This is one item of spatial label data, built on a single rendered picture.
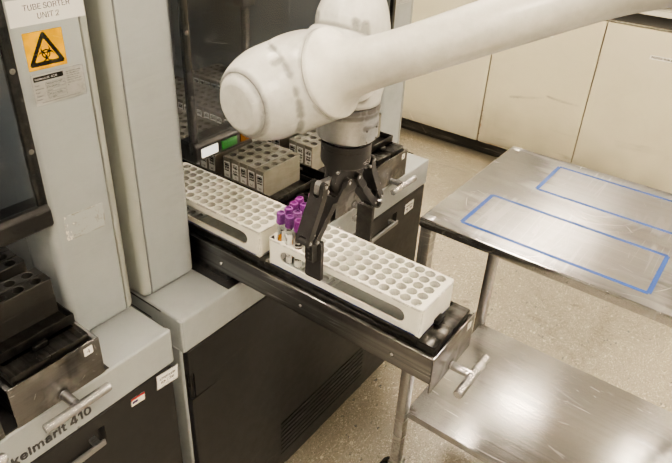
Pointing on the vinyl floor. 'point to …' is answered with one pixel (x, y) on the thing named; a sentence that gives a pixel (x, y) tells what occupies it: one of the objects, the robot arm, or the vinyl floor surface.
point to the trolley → (569, 402)
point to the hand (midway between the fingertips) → (340, 252)
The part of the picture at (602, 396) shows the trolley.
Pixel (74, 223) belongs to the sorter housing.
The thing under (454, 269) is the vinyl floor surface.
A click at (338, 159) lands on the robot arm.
